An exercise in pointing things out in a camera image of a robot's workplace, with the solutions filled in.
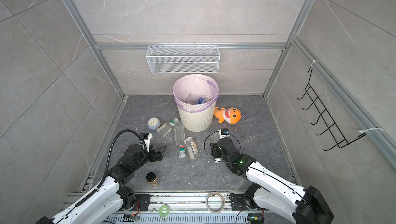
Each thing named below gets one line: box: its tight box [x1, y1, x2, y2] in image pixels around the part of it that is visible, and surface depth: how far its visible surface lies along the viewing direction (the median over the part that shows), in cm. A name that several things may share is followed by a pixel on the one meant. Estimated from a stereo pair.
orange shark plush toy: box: [213, 106, 242, 125], surface depth 101 cm
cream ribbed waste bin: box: [178, 102, 218, 133], surface depth 90 cm
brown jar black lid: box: [145, 171, 160, 187], surface depth 74 cm
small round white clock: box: [146, 117, 161, 131], surface depth 101 cm
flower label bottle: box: [156, 117, 179, 138], surface depth 102 cm
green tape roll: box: [158, 203, 171, 218], surface depth 73 cm
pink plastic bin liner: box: [172, 73, 220, 114], surface depth 94 cm
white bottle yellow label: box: [185, 92, 200, 105], surface depth 101 cm
